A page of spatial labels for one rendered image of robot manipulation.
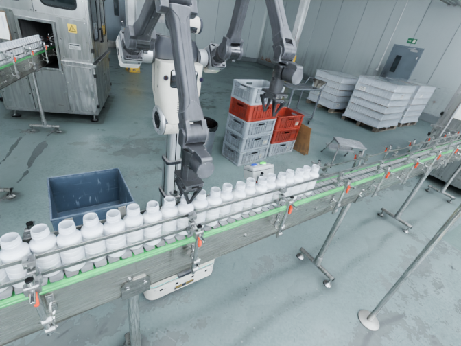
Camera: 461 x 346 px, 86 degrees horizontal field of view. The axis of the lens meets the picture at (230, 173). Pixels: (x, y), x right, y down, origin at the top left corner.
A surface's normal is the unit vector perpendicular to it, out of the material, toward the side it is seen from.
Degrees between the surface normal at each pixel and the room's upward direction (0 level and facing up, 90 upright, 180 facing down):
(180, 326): 0
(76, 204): 90
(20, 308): 90
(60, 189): 90
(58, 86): 90
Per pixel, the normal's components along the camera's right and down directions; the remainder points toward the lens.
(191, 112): 0.56, 0.05
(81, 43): 0.26, 0.54
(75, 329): 0.17, -0.85
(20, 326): 0.54, 0.51
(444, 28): -0.82, 0.16
